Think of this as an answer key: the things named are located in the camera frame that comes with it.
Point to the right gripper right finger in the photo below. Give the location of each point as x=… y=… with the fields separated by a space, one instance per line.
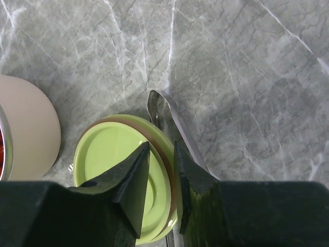
x=239 y=213

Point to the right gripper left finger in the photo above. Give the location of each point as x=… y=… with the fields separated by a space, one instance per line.
x=106 y=210

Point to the green round lid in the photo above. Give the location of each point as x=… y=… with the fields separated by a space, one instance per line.
x=109 y=141

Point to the metal serving tongs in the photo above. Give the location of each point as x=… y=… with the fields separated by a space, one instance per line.
x=156 y=98

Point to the beige metal lunch container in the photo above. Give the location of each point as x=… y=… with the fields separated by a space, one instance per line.
x=30 y=129

